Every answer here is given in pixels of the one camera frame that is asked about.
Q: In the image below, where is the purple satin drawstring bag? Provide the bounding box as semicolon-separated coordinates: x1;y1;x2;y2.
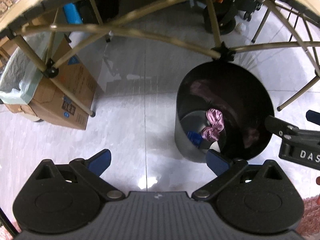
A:
201;108;225;142

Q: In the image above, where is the black round trash bin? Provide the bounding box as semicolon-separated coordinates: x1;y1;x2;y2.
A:
175;60;274;163

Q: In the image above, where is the person's right hand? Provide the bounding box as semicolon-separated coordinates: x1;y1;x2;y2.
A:
316;177;320;205

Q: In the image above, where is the cardboard box with liner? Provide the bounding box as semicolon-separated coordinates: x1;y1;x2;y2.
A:
1;48;97;130

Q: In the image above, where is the folding table metal frame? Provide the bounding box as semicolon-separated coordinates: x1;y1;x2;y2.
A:
1;0;319;110

